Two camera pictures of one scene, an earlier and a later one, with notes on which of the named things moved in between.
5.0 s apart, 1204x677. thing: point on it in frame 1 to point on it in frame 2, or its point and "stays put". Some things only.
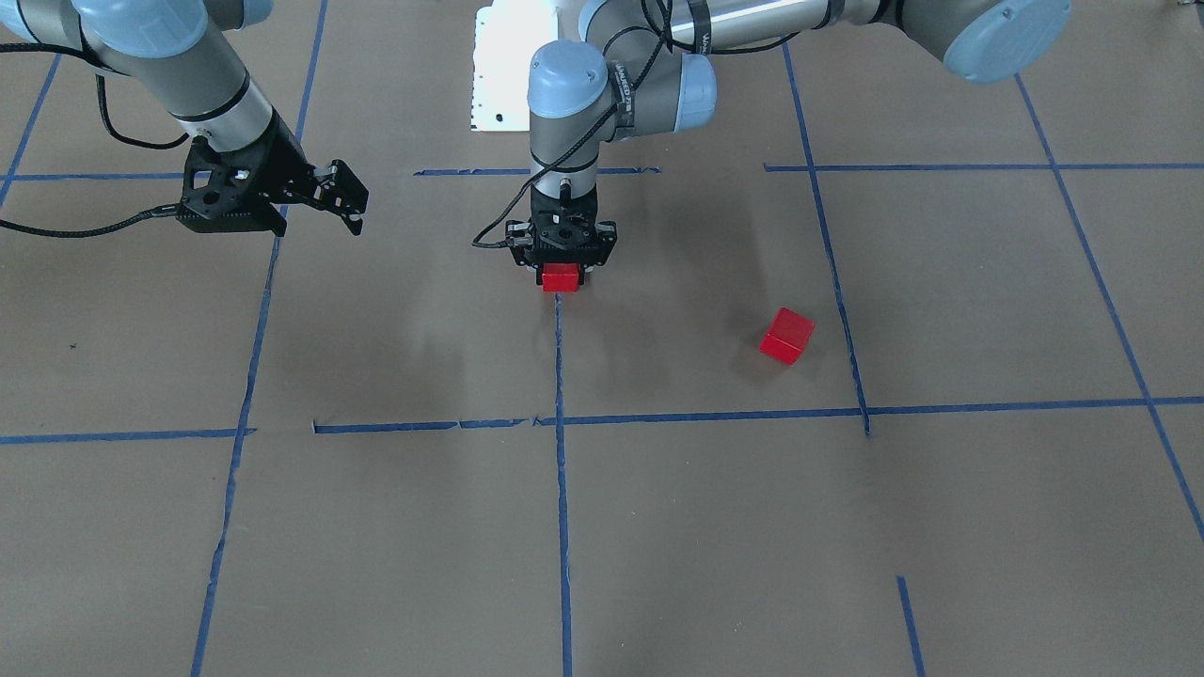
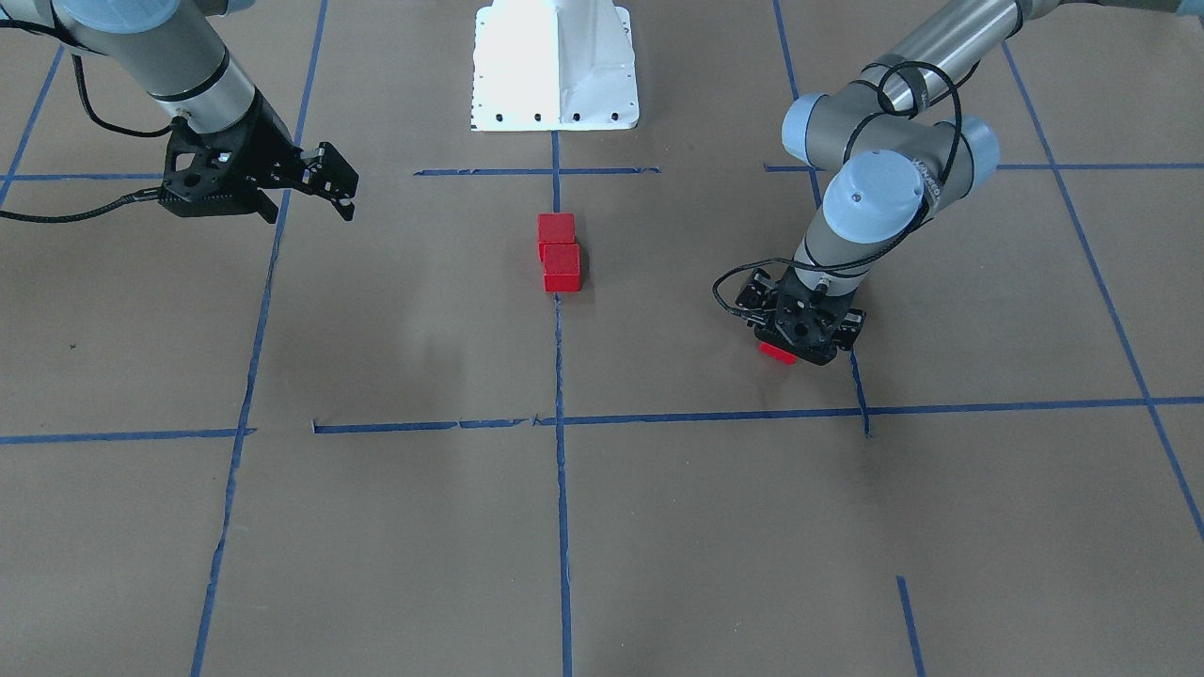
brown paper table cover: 895,371 stays put
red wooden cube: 560,277 stays put
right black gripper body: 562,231 to 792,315
